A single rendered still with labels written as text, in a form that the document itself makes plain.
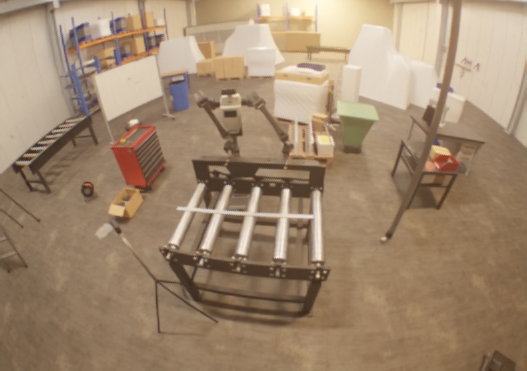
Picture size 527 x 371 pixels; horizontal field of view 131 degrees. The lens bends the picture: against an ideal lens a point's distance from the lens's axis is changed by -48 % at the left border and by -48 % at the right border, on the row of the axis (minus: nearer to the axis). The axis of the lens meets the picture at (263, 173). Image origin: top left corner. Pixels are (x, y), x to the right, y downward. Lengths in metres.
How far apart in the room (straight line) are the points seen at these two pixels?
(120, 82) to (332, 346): 6.34
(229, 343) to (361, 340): 1.31
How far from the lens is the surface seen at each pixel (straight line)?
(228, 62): 10.12
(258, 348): 2.42
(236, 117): 2.54
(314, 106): 5.27
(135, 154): 3.72
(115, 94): 6.09
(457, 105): 7.93
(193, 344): 2.54
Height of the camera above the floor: 2.39
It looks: 37 degrees down
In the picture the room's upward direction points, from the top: 3 degrees counter-clockwise
